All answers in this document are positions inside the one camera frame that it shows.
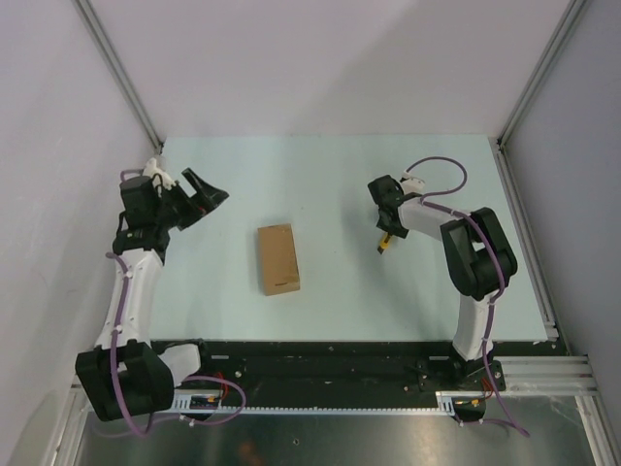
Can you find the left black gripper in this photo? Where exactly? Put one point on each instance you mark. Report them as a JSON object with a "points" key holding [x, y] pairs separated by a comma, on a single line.
{"points": [[206, 199]]}

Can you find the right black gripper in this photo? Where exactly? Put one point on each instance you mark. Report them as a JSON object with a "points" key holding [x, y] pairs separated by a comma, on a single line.
{"points": [[403, 233]]}

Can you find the yellow utility knife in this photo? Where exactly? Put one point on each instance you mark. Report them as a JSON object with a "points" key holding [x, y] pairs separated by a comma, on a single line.
{"points": [[384, 243]]}

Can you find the brown cardboard express box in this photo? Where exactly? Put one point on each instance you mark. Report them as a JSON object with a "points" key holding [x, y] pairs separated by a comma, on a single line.
{"points": [[278, 259]]}

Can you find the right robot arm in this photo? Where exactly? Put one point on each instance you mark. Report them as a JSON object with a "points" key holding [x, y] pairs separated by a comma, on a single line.
{"points": [[480, 262]]}

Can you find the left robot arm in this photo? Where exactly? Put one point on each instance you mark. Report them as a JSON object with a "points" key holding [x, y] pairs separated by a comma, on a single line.
{"points": [[131, 286]]}

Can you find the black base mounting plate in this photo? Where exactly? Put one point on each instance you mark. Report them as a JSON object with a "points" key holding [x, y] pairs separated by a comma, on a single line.
{"points": [[209, 397]]}

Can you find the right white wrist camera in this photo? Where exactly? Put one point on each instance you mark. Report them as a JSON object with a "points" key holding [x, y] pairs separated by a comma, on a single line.
{"points": [[411, 184]]}

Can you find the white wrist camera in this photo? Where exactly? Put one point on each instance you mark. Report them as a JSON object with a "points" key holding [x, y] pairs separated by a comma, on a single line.
{"points": [[159, 177], [411, 184]]}

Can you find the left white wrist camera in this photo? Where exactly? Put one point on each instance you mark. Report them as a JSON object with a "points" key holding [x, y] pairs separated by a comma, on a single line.
{"points": [[159, 177]]}

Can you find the right aluminium side rail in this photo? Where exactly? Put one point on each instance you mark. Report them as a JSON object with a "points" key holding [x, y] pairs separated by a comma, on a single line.
{"points": [[525, 236]]}

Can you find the aluminium front cross rail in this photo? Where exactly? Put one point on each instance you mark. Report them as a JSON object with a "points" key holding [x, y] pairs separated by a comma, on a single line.
{"points": [[543, 374]]}

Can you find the left aluminium frame post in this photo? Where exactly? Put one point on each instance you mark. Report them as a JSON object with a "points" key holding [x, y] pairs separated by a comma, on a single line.
{"points": [[104, 44]]}

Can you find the aluminium frame post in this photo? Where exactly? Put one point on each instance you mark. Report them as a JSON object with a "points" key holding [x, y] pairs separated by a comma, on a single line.
{"points": [[104, 44], [552, 51]]}

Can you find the right aluminium frame post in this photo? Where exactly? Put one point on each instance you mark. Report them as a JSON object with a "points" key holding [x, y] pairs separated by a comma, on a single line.
{"points": [[552, 51]]}

